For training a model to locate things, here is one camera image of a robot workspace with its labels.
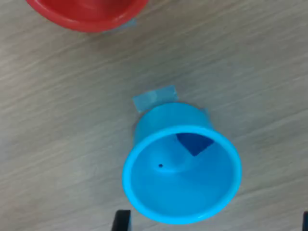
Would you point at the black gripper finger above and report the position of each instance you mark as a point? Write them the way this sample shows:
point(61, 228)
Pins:
point(305, 222)
point(122, 221)

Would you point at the blue cube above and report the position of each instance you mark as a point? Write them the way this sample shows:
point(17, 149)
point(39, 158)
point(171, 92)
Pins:
point(195, 144)

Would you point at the blue plastic cup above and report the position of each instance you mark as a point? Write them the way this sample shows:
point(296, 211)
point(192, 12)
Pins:
point(180, 192)

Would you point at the red plastic cup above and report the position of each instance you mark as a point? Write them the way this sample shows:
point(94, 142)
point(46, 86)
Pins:
point(86, 21)

